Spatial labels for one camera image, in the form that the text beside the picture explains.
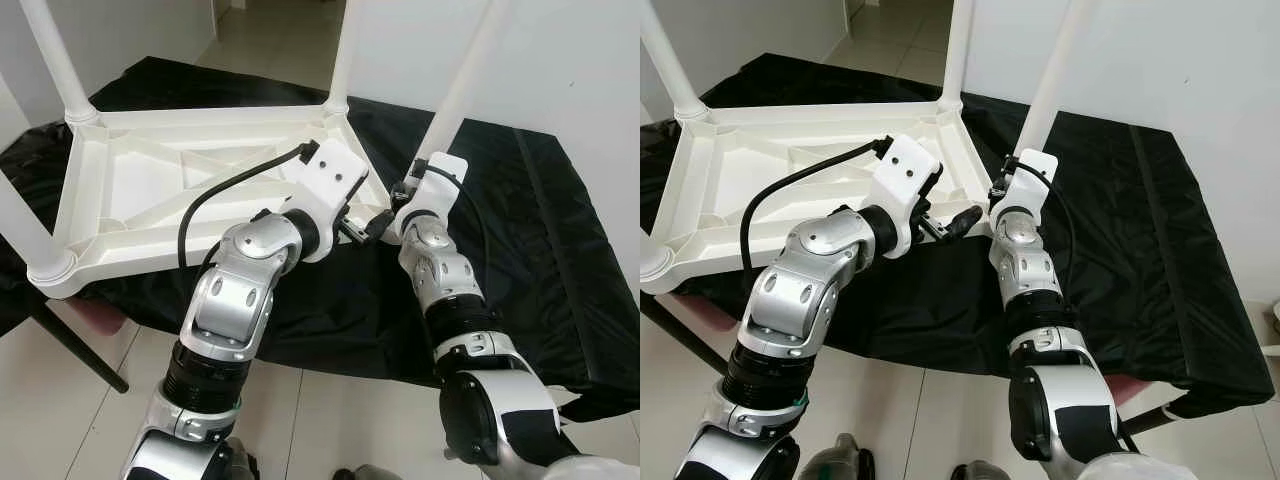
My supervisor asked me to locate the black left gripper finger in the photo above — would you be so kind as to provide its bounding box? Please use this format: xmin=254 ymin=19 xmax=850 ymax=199
xmin=360 ymin=208 xmax=397 ymax=247
xmin=935 ymin=205 xmax=987 ymax=242

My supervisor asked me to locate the white plastic table leg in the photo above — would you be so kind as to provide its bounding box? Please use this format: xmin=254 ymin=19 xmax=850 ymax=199
xmin=0 ymin=70 xmax=79 ymax=286
xmin=640 ymin=180 xmax=677 ymax=283
xmin=1012 ymin=0 xmax=1101 ymax=166
xmin=322 ymin=0 xmax=363 ymax=116
xmin=640 ymin=0 xmax=716 ymax=123
xmin=18 ymin=0 xmax=101 ymax=126
xmin=425 ymin=0 xmax=513 ymax=171
xmin=938 ymin=0 xmax=976 ymax=113

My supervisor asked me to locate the white plastic table top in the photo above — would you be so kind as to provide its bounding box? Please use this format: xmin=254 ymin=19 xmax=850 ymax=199
xmin=640 ymin=95 xmax=996 ymax=296
xmin=25 ymin=98 xmax=396 ymax=301

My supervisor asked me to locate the black table cloth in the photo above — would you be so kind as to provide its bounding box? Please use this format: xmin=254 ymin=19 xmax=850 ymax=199
xmin=0 ymin=55 xmax=640 ymax=421
xmin=640 ymin=52 xmax=1276 ymax=421

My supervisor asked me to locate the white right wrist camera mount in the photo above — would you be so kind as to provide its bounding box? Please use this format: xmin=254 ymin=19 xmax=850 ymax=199
xmin=990 ymin=150 xmax=1059 ymax=231
xmin=392 ymin=152 xmax=471 ymax=236

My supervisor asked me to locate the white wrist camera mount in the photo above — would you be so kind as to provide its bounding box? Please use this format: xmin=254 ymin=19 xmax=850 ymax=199
xmin=990 ymin=150 xmax=1059 ymax=231
xmin=283 ymin=140 xmax=369 ymax=263
xmin=392 ymin=152 xmax=471 ymax=236
xmin=865 ymin=135 xmax=944 ymax=259

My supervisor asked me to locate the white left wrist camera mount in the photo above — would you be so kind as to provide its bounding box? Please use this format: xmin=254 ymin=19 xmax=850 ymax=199
xmin=865 ymin=135 xmax=944 ymax=259
xmin=283 ymin=140 xmax=369 ymax=263

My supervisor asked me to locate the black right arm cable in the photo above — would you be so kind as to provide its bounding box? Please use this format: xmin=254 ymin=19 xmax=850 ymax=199
xmin=415 ymin=160 xmax=491 ymax=291
xmin=1010 ymin=158 xmax=1076 ymax=291

